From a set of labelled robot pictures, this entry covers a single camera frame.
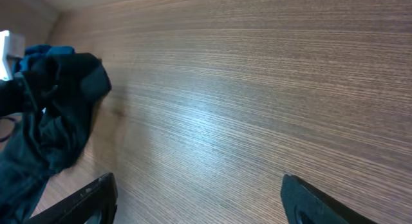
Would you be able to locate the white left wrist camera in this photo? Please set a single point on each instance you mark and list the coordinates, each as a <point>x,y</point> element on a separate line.
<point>12,48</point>

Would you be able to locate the black polo shirt with logo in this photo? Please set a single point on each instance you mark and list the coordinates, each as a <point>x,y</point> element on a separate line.
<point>56,96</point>

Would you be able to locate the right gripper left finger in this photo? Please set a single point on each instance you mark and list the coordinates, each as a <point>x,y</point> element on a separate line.
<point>94,203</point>

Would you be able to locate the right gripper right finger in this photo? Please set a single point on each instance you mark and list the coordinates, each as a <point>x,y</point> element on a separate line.
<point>305,204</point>

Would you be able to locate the blue crumpled shirt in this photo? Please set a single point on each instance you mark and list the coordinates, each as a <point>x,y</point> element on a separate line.
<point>32,54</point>

